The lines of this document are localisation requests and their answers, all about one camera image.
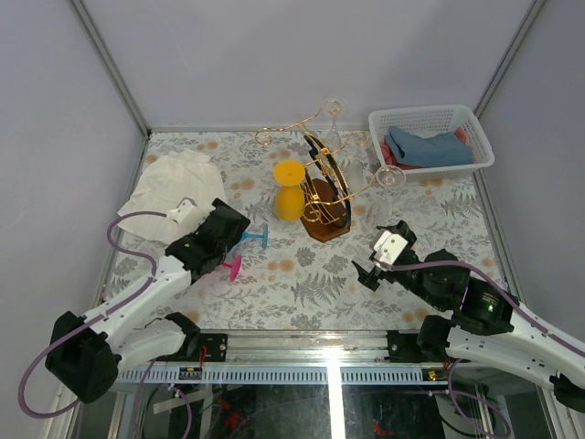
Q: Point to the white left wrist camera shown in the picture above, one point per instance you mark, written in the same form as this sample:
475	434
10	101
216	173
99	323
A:
188	214

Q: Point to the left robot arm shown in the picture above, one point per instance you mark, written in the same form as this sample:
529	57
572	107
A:
90	351

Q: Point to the pink plastic wine glass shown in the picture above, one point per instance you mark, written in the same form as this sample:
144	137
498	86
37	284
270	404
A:
234	267

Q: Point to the ribbed clear wine glass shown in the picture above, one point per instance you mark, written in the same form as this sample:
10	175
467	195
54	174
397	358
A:
335	109

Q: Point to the blue cloth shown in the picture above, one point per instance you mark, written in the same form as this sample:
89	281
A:
439	148

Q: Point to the white cloth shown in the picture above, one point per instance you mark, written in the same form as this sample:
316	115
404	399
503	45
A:
161	187

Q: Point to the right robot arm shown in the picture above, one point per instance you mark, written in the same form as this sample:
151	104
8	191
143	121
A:
476	320

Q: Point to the slotted cable duct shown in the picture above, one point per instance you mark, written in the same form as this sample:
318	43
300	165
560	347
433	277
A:
218	374

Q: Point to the blue plastic wine glass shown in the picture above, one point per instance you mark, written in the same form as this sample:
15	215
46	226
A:
264	236

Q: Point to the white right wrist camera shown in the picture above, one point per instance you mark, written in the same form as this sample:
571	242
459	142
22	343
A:
387	246

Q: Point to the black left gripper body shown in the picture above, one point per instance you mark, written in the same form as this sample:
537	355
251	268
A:
243	226

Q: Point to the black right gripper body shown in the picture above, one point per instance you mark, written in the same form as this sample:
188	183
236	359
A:
409	279

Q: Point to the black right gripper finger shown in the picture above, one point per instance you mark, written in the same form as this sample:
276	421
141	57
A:
369	279
402	229

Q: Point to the yellow plastic goblet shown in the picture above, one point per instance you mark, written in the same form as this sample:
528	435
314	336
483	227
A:
289	201

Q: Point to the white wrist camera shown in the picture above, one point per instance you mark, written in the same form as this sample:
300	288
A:
387	246
188	214

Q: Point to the white plastic basket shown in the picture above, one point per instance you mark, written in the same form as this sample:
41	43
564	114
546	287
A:
427	121

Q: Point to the aluminium mounting rail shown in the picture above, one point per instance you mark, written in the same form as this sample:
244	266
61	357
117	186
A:
312	347

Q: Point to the gold wire wine glass rack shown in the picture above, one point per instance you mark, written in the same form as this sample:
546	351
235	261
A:
327	210

